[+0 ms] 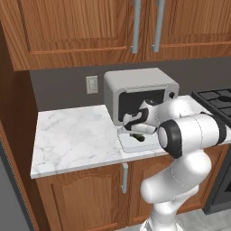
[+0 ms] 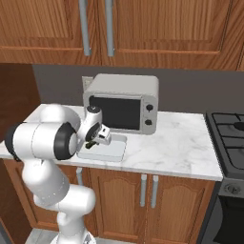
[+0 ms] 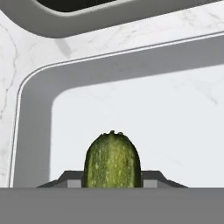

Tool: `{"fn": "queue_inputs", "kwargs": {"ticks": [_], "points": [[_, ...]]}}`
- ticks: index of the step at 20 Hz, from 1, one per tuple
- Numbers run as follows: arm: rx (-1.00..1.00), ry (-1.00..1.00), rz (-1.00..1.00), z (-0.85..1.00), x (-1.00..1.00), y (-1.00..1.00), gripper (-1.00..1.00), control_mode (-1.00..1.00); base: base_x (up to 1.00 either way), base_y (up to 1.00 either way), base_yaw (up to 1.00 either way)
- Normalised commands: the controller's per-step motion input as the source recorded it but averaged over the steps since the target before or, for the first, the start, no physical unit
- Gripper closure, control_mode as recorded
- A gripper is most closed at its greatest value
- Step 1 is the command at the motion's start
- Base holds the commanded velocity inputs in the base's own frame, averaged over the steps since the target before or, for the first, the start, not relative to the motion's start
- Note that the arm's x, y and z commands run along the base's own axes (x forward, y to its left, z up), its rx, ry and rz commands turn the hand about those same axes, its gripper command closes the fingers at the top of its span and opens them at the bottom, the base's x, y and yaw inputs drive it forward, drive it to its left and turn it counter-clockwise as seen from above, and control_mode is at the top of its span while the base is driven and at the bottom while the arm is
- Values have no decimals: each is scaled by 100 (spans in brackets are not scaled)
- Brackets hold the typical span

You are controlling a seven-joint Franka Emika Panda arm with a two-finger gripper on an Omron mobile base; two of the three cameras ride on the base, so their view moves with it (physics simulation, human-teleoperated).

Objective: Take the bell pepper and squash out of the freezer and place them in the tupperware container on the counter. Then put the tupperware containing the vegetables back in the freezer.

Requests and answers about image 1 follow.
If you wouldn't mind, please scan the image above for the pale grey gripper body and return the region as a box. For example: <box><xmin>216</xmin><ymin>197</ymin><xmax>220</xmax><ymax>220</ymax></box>
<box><xmin>129</xmin><ymin>122</ymin><xmax>158</xmax><ymax>137</ymax></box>

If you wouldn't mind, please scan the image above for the clear tupperware container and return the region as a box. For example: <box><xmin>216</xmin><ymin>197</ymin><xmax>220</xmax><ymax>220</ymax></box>
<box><xmin>116</xmin><ymin>127</ymin><xmax>165</xmax><ymax>154</ymax></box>

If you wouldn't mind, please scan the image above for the grey toaster oven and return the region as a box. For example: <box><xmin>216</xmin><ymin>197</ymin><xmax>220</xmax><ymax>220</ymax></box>
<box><xmin>103</xmin><ymin>67</ymin><xmax>180</xmax><ymax>127</ymax></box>

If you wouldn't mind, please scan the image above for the wooden base cupboard door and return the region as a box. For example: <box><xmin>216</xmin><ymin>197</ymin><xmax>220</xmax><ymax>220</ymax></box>
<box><xmin>128</xmin><ymin>143</ymin><xmax>230</xmax><ymax>227</ymax></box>
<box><xmin>35</xmin><ymin>162</ymin><xmax>131</xmax><ymax>231</ymax></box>

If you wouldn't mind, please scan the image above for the black hob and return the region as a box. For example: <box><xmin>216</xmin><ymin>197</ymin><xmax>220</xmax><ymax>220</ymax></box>
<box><xmin>190</xmin><ymin>88</ymin><xmax>231</xmax><ymax>129</ymax></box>

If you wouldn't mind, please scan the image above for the dark grey oven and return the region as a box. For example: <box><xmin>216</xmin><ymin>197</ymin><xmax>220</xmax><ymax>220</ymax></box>
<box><xmin>202</xmin><ymin>143</ymin><xmax>231</xmax><ymax>216</ymax></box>

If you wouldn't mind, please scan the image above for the tall wooden side panel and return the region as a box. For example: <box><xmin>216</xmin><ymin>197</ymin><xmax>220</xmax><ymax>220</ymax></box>
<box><xmin>0</xmin><ymin>22</ymin><xmax>51</xmax><ymax>231</ymax></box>

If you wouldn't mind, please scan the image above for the grey fridge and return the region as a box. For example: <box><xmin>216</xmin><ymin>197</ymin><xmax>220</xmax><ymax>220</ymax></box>
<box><xmin>0</xmin><ymin>139</ymin><xmax>32</xmax><ymax>231</ymax></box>

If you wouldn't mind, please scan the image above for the grey base cupboard handle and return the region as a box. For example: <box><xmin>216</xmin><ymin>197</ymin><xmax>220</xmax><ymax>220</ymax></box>
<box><xmin>120</xmin><ymin>162</ymin><xmax>130</xmax><ymax>195</ymax></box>

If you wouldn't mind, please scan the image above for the white wall outlet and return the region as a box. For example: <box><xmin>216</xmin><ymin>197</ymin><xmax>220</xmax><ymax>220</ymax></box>
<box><xmin>86</xmin><ymin>75</ymin><xmax>99</xmax><ymax>95</ymax></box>

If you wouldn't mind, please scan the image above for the grey wall cupboard handle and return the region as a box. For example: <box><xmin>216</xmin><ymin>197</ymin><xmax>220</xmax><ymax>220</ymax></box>
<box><xmin>130</xmin><ymin>0</ymin><xmax>143</xmax><ymax>54</ymax></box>
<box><xmin>151</xmin><ymin>0</ymin><xmax>166</xmax><ymax>53</ymax></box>

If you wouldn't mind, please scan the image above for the wooden wall cupboard door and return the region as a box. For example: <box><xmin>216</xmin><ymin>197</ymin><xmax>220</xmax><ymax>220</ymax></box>
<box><xmin>143</xmin><ymin>0</ymin><xmax>231</xmax><ymax>63</ymax></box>
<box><xmin>0</xmin><ymin>0</ymin><xmax>146</xmax><ymax>72</ymax></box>

